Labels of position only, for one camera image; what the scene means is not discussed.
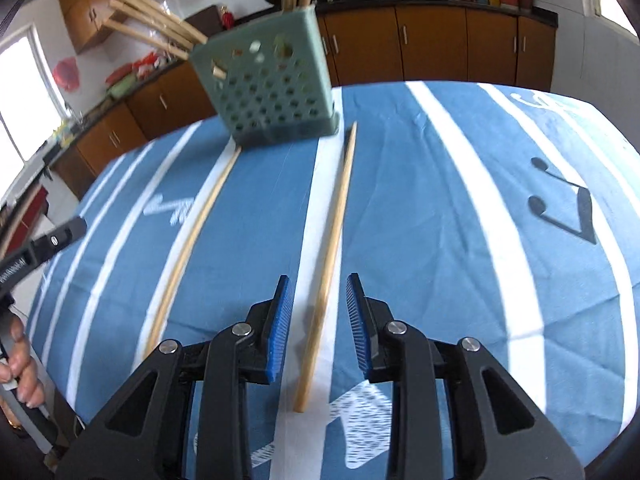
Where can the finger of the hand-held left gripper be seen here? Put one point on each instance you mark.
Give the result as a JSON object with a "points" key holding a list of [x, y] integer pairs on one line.
{"points": [[57, 240]]}

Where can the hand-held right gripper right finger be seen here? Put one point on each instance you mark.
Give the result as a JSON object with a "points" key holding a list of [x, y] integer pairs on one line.
{"points": [[361, 330]]}

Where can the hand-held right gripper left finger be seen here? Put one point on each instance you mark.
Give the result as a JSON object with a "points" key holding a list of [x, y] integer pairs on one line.
{"points": [[280, 330]]}

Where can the green perforated chopstick holder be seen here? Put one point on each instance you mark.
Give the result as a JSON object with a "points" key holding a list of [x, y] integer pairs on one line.
{"points": [[270, 85]]}

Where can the person's left hand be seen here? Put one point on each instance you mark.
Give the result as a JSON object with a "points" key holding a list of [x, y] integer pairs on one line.
{"points": [[22, 365]]}

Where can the blue white striped tablecloth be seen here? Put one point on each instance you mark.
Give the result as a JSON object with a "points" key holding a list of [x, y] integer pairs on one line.
{"points": [[440, 240]]}

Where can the green basin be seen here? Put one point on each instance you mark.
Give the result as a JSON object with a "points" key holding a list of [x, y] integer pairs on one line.
{"points": [[122, 87]]}

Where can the red basin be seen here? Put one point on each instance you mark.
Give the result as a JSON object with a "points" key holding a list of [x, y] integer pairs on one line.
{"points": [[120, 72]]}

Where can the red bags on counter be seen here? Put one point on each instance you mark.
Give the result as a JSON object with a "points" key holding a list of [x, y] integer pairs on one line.
{"points": [[150, 62]]}

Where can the red bottle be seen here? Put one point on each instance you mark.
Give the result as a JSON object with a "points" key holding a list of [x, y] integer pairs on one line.
{"points": [[227, 17]]}

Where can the brown lower kitchen cabinets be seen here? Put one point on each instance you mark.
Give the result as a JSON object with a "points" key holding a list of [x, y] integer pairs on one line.
{"points": [[435, 45]]}

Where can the red plastic bag on wall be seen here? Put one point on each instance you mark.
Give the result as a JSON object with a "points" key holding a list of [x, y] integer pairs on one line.
{"points": [[66, 74]]}

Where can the brown upper wall cabinets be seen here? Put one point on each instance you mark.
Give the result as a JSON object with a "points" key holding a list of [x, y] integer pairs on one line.
{"points": [[100, 7]]}

